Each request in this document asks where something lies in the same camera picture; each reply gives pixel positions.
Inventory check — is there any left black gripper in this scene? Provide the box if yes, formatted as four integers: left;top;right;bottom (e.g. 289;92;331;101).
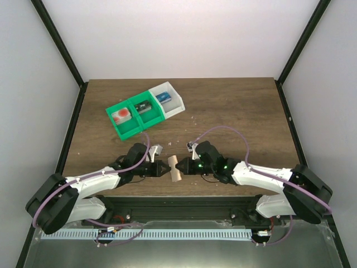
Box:
133;160;171;178

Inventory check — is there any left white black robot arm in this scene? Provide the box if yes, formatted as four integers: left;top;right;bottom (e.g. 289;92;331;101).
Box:
25;143;171;235

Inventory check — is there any green plastic bin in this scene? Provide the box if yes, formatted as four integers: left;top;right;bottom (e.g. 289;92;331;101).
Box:
128;90;165;130
105;99;143;141

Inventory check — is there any purple cable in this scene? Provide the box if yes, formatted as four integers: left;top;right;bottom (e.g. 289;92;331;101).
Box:
32;132;151;229
192;126;333;216

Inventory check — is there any light blue slotted cable duct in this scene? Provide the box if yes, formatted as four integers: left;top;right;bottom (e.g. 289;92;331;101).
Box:
41;228;252;241

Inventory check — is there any blue card stack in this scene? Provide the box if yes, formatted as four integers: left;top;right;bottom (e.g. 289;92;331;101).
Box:
156;92;172;104

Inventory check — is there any left green plastic bin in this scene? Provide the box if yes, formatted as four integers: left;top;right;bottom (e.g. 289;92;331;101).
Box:
105;99;143;141

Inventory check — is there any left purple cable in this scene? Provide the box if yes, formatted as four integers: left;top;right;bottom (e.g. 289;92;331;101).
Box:
32;132;151;229

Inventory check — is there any black card stack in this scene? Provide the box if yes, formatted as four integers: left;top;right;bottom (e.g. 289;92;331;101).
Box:
134;100;152;114

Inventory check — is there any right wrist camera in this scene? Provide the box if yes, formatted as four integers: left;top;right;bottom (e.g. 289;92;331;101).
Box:
186;141;197;154

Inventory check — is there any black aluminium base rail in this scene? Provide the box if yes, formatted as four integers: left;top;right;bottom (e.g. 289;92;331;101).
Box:
98;195;281;228

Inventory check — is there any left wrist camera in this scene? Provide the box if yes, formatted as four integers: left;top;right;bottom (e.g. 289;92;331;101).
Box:
148;145;163;162

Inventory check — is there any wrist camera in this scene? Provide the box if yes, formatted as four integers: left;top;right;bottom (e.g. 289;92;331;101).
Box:
186;141;197;154
148;145;163;162

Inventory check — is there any right black frame post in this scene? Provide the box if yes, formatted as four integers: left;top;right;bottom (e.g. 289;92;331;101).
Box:
277;0;332;83

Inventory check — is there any left black frame post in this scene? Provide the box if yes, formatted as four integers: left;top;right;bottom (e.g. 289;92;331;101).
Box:
30;0;85;88

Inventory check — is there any white plastic bin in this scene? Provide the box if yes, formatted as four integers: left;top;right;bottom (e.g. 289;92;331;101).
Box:
148;82;186;119

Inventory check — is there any white red card stack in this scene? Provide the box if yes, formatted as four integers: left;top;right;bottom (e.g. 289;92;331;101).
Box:
111;107;132;125

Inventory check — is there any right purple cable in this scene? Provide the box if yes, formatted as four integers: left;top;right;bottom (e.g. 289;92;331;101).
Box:
192;126;333;216

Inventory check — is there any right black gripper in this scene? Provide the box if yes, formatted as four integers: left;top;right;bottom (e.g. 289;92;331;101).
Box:
175;157;215;176

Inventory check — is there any middle green plastic bin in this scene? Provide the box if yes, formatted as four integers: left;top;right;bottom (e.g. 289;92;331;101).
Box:
128;90;165;130

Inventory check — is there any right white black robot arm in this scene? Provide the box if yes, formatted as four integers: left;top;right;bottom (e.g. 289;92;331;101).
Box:
175;141;333;225

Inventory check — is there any black frame post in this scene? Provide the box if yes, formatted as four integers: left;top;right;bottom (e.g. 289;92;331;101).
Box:
277;0;332;83
30;0;85;88

